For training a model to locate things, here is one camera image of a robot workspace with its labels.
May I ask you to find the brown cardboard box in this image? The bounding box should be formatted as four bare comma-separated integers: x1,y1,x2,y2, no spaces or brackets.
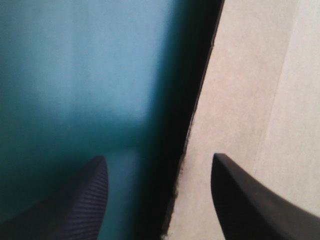
159,0,320,240

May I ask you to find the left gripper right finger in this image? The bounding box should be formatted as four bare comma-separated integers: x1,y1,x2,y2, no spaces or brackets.
211,152,320,240

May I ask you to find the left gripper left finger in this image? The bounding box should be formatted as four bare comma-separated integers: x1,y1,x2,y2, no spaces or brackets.
0,155,109,240

